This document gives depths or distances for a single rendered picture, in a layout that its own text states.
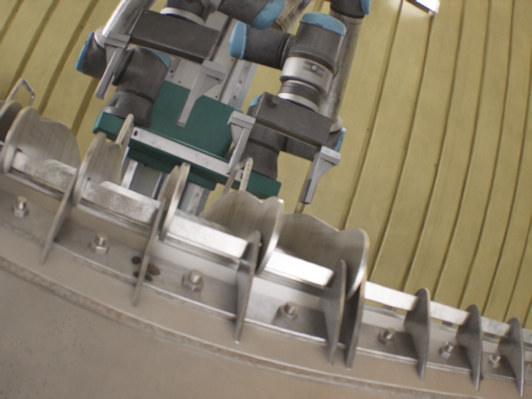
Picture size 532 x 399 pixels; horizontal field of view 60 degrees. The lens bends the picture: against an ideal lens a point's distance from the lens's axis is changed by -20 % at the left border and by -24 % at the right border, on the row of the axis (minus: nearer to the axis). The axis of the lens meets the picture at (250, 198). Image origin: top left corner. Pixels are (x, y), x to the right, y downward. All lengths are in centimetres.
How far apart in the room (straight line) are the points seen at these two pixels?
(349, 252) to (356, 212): 252
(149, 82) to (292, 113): 90
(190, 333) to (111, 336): 6
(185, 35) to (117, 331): 52
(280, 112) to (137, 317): 63
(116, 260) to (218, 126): 159
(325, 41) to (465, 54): 270
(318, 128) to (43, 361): 74
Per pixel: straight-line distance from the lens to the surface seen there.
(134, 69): 180
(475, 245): 351
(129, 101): 178
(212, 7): 85
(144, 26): 82
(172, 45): 81
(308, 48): 100
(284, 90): 99
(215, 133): 200
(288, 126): 97
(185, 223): 48
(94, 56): 178
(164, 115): 196
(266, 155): 189
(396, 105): 322
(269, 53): 114
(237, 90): 209
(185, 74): 209
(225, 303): 45
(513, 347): 63
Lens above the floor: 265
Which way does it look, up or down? 6 degrees up
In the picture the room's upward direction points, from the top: 19 degrees clockwise
